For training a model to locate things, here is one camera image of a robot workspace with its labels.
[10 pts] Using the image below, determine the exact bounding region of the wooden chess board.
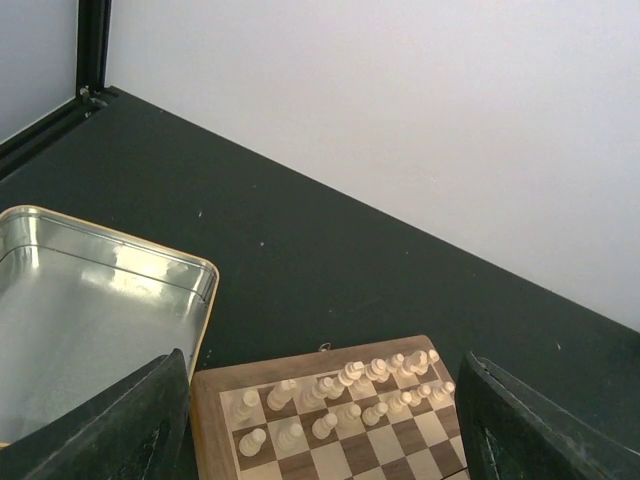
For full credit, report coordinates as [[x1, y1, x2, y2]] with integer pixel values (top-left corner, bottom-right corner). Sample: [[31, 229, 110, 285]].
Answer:
[[190, 335, 469, 479]]

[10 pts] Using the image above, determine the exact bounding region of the yellow-rimmed metal tin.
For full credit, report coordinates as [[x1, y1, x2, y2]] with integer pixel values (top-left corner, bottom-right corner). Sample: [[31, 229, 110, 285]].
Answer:
[[1, 205, 220, 445]]

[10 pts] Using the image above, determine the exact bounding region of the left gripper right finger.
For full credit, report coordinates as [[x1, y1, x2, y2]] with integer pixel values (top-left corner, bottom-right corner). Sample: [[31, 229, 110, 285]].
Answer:
[[455, 351, 639, 479]]

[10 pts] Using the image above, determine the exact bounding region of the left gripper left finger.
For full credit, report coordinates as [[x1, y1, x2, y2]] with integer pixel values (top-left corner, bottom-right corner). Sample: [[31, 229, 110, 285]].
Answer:
[[1, 349, 190, 479]]

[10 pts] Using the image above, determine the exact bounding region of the white chess pieces row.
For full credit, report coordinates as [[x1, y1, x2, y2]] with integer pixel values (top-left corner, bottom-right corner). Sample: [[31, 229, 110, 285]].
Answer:
[[220, 349, 466, 479]]

